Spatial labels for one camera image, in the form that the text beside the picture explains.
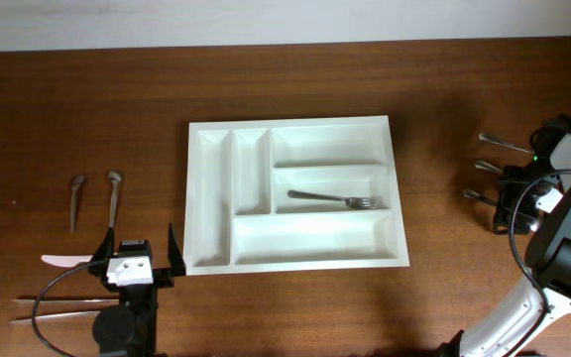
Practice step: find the steel fork in tray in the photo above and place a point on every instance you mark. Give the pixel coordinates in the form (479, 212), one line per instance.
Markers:
(351, 202)

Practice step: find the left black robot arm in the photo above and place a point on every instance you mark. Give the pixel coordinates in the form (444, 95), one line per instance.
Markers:
(129, 327)

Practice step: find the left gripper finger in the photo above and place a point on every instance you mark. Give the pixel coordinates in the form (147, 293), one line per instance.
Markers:
(177, 263)
(106, 248)

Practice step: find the small steel teaspoon right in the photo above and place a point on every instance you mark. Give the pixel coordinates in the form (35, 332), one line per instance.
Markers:
(115, 179)

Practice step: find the white plastic cutlery tray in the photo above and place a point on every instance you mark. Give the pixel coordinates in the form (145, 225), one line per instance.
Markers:
(239, 219)

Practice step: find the steel fork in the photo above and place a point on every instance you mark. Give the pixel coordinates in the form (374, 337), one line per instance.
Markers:
(488, 138)
(351, 202)

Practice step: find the steel spoon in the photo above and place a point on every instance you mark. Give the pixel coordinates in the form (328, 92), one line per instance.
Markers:
(473, 194)
(483, 165)

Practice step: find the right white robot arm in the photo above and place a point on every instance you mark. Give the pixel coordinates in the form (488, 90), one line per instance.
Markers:
(533, 209)

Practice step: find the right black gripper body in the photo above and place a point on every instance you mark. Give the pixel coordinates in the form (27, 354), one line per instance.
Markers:
(516, 177)

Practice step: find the white plastic knife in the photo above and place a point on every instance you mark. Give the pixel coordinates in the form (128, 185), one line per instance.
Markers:
(68, 261)

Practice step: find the small steel teaspoon left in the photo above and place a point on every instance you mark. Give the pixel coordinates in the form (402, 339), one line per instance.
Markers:
(76, 184)

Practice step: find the small steel teaspoon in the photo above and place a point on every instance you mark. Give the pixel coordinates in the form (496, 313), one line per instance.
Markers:
(115, 179)
(76, 184)

